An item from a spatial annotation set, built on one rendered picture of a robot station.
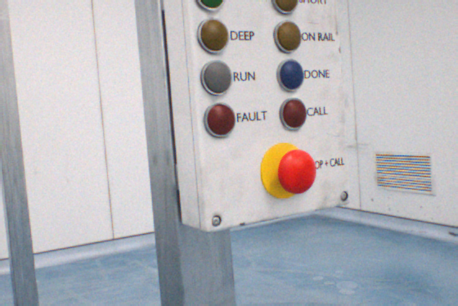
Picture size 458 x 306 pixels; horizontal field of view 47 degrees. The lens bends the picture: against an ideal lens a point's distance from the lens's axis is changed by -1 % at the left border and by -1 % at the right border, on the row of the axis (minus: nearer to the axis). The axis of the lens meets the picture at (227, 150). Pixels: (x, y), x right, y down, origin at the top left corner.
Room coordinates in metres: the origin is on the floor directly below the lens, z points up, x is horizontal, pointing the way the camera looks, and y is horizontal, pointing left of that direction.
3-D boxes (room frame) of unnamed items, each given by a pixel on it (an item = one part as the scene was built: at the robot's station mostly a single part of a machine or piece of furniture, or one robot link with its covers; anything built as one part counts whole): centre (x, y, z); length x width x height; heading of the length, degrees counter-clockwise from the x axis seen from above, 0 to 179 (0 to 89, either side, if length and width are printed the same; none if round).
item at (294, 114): (0.50, -0.07, 0.97); 0.03 x 0.01 x 0.03; 121
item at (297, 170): (0.49, -0.05, 0.92); 0.04 x 0.04 x 0.04; 31
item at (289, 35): (0.50, -0.07, 1.05); 0.03 x 0.01 x 0.03; 121
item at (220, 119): (0.46, 0.00, 0.97); 0.03 x 0.01 x 0.03; 121
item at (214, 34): (0.46, 0.00, 1.05); 0.03 x 0.01 x 0.03; 121
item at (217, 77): (0.46, 0.00, 1.01); 0.03 x 0.01 x 0.03; 121
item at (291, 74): (0.50, -0.07, 1.01); 0.03 x 0.01 x 0.03; 121
